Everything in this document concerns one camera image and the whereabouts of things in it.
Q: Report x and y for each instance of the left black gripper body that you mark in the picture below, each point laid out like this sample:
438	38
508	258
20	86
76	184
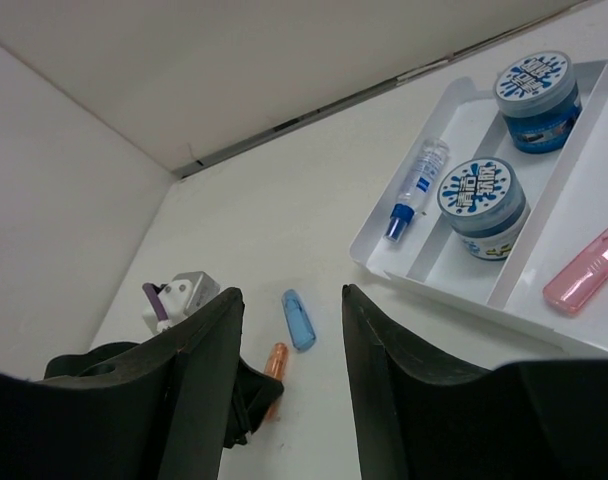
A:
253	395

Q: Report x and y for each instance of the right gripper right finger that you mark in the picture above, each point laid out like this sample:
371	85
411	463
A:
422	413

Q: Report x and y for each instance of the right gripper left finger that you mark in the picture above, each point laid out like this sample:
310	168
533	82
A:
156	411

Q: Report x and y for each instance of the orange capped small tube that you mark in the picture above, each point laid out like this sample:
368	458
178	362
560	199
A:
276	367

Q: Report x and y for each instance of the blue capped small tube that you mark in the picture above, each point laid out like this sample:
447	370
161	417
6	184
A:
300	328

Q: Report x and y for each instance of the pink capped small tube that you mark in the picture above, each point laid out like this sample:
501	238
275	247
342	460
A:
574	286

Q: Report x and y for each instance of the white organizer tray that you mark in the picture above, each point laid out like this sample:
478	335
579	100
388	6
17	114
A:
518	239

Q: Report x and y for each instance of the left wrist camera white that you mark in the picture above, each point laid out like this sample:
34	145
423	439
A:
171	303

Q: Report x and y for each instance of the aluminium rail back edge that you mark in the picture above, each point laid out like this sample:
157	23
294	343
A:
197	164

